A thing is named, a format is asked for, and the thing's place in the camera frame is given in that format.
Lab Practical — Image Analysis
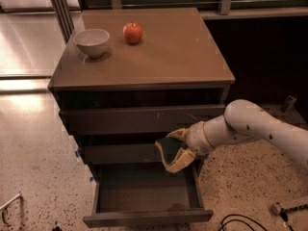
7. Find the green yellow sponge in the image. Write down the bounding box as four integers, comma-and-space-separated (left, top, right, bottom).
155, 138, 183, 173

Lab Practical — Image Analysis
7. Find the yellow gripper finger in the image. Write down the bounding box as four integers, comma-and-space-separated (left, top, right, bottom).
167, 148, 195, 173
167, 128, 188, 141

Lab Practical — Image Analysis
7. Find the top drawer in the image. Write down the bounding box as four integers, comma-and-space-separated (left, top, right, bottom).
60, 105, 224, 135

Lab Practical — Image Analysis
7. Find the black floor cable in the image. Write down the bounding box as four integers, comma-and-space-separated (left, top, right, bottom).
218, 213, 269, 231

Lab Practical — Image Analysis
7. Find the middle drawer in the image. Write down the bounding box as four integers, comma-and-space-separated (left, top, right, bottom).
80, 143, 161, 165

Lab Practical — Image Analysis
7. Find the blue tape piece upper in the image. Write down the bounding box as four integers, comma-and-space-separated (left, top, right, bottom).
74, 150, 81, 158

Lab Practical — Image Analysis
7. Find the open bottom drawer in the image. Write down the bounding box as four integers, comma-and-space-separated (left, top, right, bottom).
83, 162, 214, 228

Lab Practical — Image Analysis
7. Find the braided cable with plug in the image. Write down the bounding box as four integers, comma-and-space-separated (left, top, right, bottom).
269, 195, 308, 231

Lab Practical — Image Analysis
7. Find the metal frame on floor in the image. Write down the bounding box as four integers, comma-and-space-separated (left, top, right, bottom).
0, 192, 25, 228

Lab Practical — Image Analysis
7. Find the red apple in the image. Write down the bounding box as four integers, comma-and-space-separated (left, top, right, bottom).
122, 21, 142, 44

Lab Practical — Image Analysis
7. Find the brown drawer cabinet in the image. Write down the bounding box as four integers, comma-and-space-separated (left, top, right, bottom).
47, 7, 236, 175

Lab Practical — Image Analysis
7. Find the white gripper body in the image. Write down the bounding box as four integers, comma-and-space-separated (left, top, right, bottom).
185, 121, 213, 156

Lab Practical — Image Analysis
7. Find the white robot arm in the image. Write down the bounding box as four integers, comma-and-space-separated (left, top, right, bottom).
166, 99, 308, 173

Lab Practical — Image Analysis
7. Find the white ceramic bowl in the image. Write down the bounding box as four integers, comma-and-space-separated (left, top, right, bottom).
73, 29, 110, 58

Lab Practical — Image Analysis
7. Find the small grey floor device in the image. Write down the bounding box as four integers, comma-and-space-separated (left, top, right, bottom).
281, 95, 297, 113

